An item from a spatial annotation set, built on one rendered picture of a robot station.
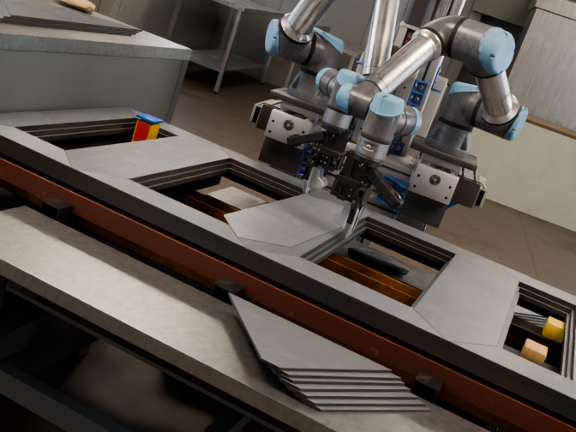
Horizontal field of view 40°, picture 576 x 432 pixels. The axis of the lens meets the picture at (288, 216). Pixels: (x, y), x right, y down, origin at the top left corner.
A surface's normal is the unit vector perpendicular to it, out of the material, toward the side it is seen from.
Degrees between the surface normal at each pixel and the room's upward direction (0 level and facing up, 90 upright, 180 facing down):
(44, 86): 90
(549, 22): 90
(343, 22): 90
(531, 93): 90
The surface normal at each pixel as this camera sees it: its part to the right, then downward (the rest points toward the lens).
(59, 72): 0.88, 0.39
